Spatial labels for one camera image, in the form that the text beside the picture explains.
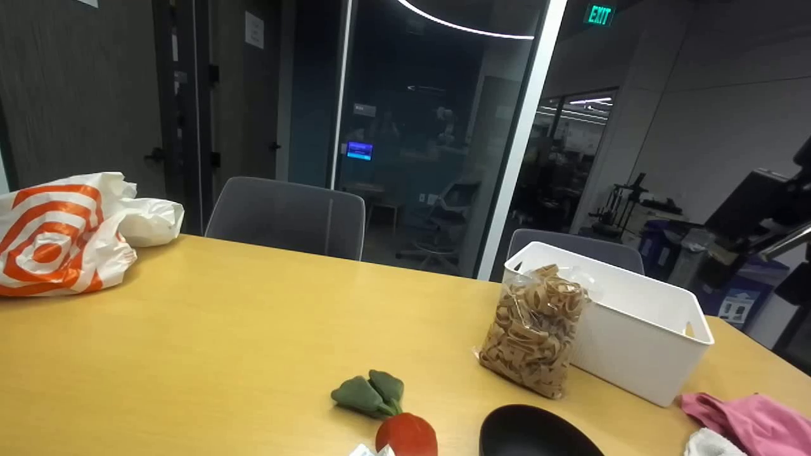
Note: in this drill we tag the white plastic storage bin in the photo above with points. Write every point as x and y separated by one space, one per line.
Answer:
637 333

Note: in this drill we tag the grey office chair left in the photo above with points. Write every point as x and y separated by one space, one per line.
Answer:
290 215

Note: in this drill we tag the green exit sign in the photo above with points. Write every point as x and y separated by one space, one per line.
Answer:
599 17

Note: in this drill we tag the orange white plastic bag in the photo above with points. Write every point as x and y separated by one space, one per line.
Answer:
80 233

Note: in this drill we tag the red plush radish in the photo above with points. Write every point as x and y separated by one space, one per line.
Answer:
380 395

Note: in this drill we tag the black bowl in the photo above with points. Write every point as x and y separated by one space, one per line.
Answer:
530 432

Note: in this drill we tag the pink cloth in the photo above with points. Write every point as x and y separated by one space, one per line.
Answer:
756 423

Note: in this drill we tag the white grey cloth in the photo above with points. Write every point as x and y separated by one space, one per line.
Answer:
708 441

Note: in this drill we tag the clear bag of rubber bands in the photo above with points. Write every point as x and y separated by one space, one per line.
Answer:
532 329

